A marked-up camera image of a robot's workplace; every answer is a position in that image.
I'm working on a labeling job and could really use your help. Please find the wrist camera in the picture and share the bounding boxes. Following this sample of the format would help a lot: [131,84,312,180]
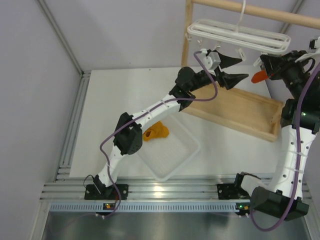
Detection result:
[309,36,320,50]
[199,48,221,73]

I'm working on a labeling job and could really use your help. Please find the yellow sock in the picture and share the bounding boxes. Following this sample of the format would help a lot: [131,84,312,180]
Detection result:
[142,121,170,142]

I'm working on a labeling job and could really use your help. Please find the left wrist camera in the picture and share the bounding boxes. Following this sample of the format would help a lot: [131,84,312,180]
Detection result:
[199,48,221,73]

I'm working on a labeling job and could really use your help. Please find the white plastic tray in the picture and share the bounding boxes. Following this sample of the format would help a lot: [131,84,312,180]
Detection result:
[137,115,201,182]

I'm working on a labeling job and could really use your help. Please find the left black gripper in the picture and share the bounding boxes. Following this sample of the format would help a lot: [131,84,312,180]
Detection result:
[187,49,247,92]

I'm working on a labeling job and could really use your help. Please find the slotted grey cable duct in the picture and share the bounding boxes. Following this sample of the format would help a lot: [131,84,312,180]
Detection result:
[49,202,240,213]

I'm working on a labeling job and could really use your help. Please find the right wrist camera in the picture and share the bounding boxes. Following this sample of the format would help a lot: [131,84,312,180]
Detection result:
[309,36,320,50]

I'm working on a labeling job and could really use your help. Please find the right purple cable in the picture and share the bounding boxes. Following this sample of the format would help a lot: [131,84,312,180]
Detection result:
[214,61,320,232]

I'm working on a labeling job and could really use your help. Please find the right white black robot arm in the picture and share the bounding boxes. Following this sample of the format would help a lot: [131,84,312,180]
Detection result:
[233,50,320,221]

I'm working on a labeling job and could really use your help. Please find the wooden hanging rack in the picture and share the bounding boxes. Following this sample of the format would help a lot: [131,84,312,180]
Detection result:
[185,0,320,142]

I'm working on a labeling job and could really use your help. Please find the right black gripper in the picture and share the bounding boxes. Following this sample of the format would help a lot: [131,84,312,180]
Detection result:
[261,49,310,99]

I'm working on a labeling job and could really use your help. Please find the orange sock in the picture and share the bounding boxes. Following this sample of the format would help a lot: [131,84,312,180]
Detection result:
[251,69,269,84]

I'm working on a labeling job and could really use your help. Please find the white clip hanger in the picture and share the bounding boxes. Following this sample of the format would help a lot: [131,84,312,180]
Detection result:
[181,0,291,67]

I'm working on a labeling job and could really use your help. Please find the aluminium corner frame post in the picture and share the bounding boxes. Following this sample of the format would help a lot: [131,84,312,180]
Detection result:
[37,0,85,76]

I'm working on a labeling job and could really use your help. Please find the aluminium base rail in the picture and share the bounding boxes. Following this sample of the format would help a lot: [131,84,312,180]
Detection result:
[40,175,235,202]

